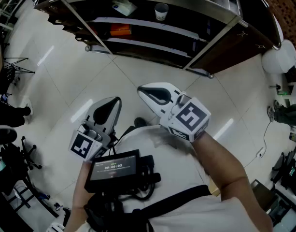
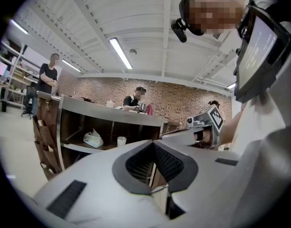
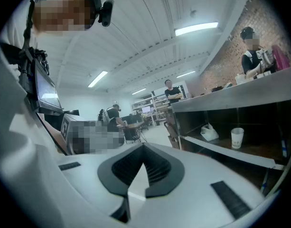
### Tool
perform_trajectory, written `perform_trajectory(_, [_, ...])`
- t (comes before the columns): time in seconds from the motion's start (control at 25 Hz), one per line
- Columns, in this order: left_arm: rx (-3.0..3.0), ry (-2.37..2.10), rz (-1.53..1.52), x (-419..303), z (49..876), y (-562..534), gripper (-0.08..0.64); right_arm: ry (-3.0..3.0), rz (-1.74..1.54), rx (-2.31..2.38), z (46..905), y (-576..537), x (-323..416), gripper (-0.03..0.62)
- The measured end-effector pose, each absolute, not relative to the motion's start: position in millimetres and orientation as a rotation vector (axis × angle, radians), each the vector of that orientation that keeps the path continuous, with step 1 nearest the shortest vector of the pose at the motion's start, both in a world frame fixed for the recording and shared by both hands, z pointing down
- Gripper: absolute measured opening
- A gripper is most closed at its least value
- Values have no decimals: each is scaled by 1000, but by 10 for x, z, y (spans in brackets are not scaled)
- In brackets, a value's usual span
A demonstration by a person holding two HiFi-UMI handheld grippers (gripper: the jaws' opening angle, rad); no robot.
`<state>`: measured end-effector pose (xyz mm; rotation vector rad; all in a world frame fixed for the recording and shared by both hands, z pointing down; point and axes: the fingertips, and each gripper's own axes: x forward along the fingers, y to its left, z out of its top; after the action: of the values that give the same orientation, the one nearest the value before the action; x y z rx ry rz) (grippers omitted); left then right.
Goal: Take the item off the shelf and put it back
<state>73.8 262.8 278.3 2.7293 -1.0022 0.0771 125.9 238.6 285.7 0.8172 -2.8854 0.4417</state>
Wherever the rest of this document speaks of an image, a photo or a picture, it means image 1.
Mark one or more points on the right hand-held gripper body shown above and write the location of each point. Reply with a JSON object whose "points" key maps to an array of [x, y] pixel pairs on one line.
{"points": [[191, 116]]}

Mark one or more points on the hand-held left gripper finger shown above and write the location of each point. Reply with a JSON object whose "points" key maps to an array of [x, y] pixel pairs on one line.
{"points": [[116, 110], [91, 110]]}

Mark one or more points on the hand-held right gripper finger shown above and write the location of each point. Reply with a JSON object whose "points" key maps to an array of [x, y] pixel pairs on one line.
{"points": [[157, 109], [162, 84]]}

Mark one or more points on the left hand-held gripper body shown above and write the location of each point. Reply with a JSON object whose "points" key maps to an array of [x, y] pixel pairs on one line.
{"points": [[81, 145]]}

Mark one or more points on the white paper cup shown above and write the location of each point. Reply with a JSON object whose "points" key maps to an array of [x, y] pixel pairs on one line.
{"points": [[161, 11]]}

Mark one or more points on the person's left forearm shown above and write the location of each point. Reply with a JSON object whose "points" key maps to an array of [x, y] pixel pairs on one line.
{"points": [[77, 194]]}

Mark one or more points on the person's right forearm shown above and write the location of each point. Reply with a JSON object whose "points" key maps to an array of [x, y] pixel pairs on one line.
{"points": [[217, 161]]}

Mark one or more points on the person's black shoe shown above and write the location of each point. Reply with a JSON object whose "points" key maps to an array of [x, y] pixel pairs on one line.
{"points": [[140, 122]]}

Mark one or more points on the person's black trousers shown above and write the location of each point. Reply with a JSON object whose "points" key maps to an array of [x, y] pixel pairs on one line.
{"points": [[127, 132]]}

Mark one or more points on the black chest monitor screen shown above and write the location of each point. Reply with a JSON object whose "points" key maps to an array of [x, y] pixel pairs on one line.
{"points": [[112, 168]]}

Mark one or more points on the person's white shirt torso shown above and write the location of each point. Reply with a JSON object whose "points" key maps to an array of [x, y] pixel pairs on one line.
{"points": [[176, 158]]}

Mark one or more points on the orange box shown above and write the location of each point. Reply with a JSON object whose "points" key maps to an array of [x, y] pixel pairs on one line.
{"points": [[120, 30]]}

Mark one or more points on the grey office chair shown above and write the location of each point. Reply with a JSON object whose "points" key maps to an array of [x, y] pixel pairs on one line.
{"points": [[7, 141]]}

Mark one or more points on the white power strip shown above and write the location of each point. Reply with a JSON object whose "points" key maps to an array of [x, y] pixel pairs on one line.
{"points": [[260, 152]]}

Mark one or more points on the black tripod stand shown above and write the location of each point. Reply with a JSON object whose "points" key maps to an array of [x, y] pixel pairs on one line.
{"points": [[18, 66]]}

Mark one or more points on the white tissue packet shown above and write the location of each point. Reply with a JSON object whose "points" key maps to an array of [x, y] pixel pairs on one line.
{"points": [[124, 6]]}

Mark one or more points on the white round bag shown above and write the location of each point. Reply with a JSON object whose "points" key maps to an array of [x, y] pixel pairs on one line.
{"points": [[279, 57]]}

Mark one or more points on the black office chair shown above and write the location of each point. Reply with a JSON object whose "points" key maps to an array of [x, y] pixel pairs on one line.
{"points": [[289, 173]]}

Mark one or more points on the light wooden frame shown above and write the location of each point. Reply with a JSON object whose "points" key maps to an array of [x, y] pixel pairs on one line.
{"points": [[214, 188]]}

